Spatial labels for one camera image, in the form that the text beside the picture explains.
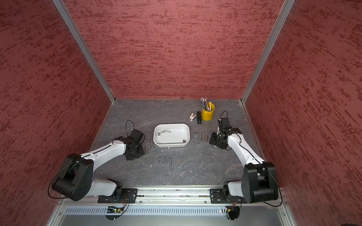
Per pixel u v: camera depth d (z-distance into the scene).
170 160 0.87
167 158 0.87
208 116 1.02
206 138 0.97
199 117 1.06
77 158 0.46
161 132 1.00
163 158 0.87
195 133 0.98
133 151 0.74
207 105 1.02
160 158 0.87
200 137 0.97
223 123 0.70
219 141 0.72
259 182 0.42
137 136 0.73
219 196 0.75
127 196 0.74
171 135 0.98
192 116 1.07
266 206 0.75
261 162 0.44
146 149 0.92
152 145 0.92
